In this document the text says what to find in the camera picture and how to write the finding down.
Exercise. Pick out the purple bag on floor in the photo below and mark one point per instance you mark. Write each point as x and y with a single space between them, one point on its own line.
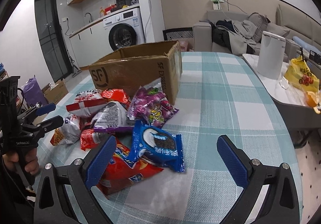
32 93

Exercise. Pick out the checkered tablecloth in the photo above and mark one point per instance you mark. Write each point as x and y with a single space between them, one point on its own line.
219 95

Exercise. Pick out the pile of clothes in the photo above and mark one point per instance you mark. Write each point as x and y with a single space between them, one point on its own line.
237 37

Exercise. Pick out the brown SF cardboard box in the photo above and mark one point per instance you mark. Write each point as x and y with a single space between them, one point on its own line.
132 67

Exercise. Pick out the person's left hand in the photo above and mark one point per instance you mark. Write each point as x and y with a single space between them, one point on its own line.
31 161

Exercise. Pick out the silver purple snack bag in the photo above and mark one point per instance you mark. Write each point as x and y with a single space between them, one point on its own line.
112 119

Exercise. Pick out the white side table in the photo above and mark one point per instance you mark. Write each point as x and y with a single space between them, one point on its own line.
289 100

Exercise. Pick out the beige sofa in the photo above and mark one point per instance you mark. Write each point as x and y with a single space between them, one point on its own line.
288 22

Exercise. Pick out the dark glass door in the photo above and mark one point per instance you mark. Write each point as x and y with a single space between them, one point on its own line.
51 39

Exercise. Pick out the grey cushion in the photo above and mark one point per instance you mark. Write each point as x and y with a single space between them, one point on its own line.
261 22

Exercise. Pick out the white cylindrical bin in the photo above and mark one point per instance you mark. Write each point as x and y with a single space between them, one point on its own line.
271 55

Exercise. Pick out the white noodle snack bag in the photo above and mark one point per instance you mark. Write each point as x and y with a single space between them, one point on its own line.
69 132

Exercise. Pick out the black pot on washer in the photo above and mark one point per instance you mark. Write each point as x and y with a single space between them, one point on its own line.
122 3

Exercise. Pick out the small cardboard box on floor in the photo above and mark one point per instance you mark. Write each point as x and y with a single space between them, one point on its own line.
55 92

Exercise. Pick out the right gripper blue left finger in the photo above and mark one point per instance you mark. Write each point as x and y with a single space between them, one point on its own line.
97 160

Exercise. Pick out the white washing machine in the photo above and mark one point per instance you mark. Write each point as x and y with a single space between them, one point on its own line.
124 29

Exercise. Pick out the small red snack pack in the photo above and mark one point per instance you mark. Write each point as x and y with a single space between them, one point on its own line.
90 139

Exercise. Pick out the blue Oreo cookie pack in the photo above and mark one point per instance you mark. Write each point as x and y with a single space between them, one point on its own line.
158 146

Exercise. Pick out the red chip bag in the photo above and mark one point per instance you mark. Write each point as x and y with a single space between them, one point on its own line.
122 173

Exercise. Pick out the red white snack bag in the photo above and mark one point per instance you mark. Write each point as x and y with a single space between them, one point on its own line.
87 104

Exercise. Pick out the purple candy bag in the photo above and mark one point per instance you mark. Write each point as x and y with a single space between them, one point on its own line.
150 104

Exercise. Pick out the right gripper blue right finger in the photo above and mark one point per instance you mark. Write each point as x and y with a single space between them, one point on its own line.
236 161

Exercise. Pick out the yellow plastic bag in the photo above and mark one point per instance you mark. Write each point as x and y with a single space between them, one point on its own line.
300 76

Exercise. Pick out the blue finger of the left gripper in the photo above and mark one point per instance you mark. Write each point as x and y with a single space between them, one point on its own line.
45 109
51 124

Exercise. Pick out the orange red snack pack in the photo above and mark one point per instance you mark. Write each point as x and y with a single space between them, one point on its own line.
117 95

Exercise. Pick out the kitchen counter cabinet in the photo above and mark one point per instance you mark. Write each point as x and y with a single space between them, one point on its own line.
90 44

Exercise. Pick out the wall socket with plugs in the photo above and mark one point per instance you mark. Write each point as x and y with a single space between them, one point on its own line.
217 4

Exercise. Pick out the black patterned basket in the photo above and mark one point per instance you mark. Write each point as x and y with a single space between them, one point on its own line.
176 34

